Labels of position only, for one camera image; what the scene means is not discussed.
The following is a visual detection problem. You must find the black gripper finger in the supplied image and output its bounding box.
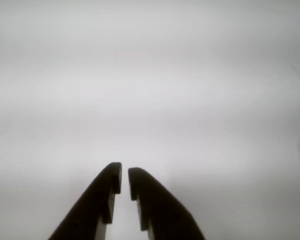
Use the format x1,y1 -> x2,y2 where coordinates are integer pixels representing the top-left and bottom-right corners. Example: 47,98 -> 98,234
128,167 -> 206,240
47,162 -> 123,240

